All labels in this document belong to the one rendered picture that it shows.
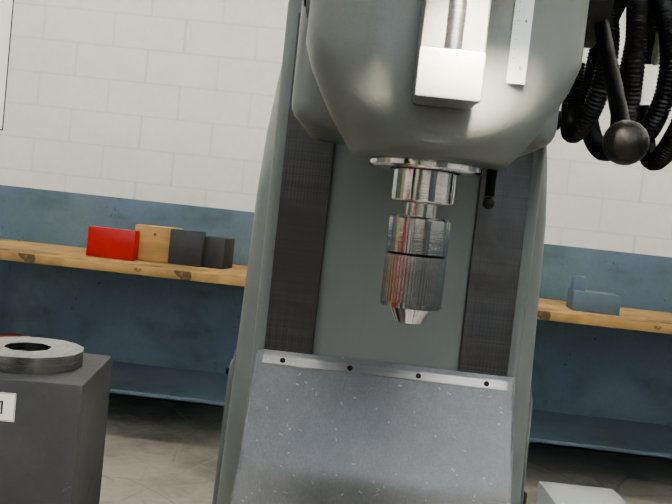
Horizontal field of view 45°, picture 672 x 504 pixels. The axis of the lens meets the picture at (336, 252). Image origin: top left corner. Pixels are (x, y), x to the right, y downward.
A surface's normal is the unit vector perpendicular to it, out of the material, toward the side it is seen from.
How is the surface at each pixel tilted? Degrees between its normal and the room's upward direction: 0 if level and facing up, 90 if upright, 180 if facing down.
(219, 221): 90
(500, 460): 63
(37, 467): 90
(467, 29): 90
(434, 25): 90
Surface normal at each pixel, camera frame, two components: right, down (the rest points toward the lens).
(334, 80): -0.78, 0.33
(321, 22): -0.79, -0.05
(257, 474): 0.07, -0.62
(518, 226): -0.04, 0.05
